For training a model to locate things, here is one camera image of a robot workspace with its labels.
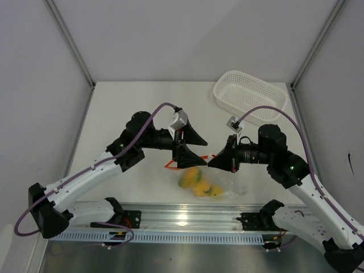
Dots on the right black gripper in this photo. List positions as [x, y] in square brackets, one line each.
[228, 158]

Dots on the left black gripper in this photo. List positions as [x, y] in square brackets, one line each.
[186, 158]

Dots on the clear orange zip top bag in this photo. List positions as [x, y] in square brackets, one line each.
[230, 182]

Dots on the yellow green mango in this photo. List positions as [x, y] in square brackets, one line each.
[190, 177]

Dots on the orange fruit with leaf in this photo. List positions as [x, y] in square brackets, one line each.
[201, 189]

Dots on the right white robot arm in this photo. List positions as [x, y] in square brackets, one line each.
[337, 234]

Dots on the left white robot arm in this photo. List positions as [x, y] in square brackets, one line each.
[68, 190]

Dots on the white perforated plastic basket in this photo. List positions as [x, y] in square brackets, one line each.
[238, 92]

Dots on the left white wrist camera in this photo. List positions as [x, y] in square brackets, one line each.
[176, 121]

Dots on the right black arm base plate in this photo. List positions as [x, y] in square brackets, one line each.
[256, 222]

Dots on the aluminium mounting rail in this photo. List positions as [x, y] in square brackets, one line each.
[187, 217]

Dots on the right side aluminium rail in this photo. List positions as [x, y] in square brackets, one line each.
[294, 111]

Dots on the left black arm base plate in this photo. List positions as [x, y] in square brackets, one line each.
[130, 219]

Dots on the white slotted cable duct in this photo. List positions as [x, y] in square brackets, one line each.
[161, 237]

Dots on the right aluminium frame post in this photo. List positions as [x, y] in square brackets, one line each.
[319, 41]

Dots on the aluminium frame post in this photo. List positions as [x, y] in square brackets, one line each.
[69, 40]
[319, 41]

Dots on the left aluminium frame post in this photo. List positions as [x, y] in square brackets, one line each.
[69, 40]

